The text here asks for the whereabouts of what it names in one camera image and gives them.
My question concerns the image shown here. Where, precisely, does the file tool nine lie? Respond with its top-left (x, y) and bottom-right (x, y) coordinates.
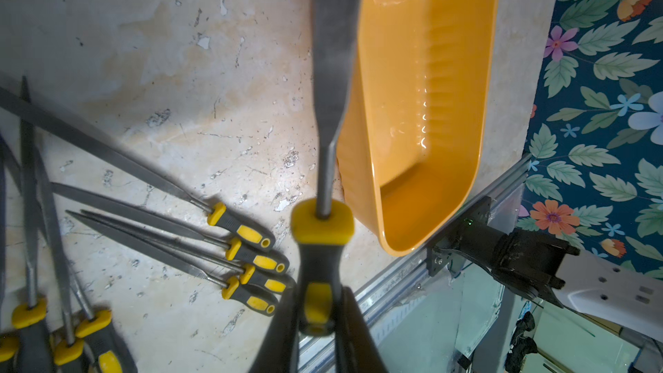
top-left (67, 210), bottom-right (278, 317)

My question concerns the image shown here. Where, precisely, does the file tool eight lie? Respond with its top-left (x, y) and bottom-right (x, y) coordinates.
top-left (77, 211), bottom-right (295, 295)

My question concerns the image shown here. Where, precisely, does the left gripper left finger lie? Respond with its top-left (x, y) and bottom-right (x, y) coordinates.
top-left (249, 288), bottom-right (299, 373)

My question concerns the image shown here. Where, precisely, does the yellow plastic storage box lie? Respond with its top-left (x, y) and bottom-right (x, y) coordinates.
top-left (337, 0), bottom-right (498, 257)

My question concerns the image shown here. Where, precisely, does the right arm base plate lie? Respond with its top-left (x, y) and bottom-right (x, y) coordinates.
top-left (425, 196), bottom-right (492, 277)

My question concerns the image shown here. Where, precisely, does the file tool one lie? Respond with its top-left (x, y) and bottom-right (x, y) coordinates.
top-left (291, 0), bottom-right (362, 337)

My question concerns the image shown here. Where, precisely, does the file tool four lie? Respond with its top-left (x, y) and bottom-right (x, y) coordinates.
top-left (68, 268), bottom-right (138, 373)

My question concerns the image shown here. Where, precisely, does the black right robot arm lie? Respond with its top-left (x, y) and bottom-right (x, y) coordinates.
top-left (450, 219), bottom-right (662, 341)

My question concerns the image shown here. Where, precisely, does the file tool seven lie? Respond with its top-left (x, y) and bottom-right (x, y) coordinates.
top-left (51, 183), bottom-right (290, 274)

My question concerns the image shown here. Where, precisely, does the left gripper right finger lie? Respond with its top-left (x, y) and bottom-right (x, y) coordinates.
top-left (335, 287), bottom-right (388, 373)

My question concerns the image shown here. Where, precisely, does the file tool three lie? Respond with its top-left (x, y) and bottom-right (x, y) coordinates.
top-left (33, 148), bottom-right (89, 373)

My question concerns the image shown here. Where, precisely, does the file tool five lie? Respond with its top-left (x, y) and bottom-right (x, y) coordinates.
top-left (1, 139), bottom-right (19, 372)

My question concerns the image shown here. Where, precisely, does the file tool two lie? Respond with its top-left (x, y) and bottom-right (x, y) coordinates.
top-left (9, 76), bottom-right (55, 373)

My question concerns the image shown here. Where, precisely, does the file tool six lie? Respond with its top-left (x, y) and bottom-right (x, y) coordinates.
top-left (1, 88), bottom-right (276, 251)

